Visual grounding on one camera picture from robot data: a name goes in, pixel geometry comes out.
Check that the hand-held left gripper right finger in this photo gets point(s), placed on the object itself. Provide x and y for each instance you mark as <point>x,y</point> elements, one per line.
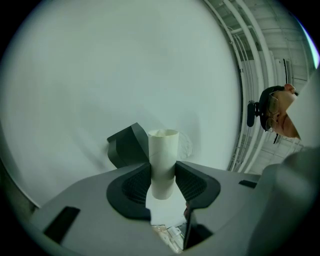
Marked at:
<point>225,207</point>

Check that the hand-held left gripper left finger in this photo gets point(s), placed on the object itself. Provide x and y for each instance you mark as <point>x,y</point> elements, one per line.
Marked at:
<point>95,212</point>

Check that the white toilet paper roll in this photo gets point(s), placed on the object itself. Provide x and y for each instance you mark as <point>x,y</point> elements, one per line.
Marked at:
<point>186,147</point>

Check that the mounted white paper roll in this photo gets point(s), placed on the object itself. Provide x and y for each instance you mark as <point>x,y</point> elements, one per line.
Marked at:
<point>162,155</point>

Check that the black toilet paper holder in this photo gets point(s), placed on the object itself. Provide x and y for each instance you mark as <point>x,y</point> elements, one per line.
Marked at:
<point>125,150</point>

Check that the person's face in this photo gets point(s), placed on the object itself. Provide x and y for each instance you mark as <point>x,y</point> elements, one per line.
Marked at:
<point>285,117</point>

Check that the person's grey sweatshirt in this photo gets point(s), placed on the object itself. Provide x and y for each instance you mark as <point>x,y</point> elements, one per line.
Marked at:
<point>307,112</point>

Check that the white ceiling pipes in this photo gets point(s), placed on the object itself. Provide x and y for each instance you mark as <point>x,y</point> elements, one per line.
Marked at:
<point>250,50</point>

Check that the bright ceiling light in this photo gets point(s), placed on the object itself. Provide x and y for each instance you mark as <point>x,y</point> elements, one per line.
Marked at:
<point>312,46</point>

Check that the black head-mounted camera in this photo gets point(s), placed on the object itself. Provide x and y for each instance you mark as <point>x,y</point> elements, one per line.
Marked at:
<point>250,115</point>

